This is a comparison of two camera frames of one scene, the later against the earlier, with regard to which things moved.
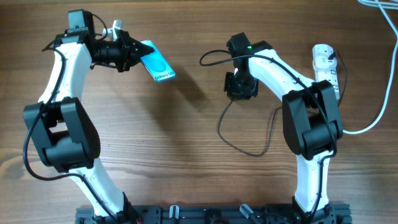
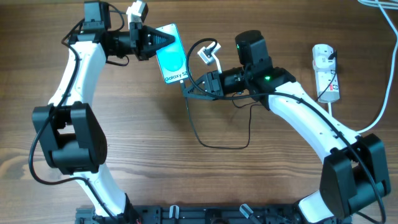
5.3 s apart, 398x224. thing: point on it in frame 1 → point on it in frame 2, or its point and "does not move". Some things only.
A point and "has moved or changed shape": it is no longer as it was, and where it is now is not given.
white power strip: x=325 y=68 does not move
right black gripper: x=232 y=92 → x=214 y=86
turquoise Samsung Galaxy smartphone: x=157 y=64 has moved or changed shape
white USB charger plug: x=323 y=61 does not move
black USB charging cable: x=331 y=58 → x=334 y=63
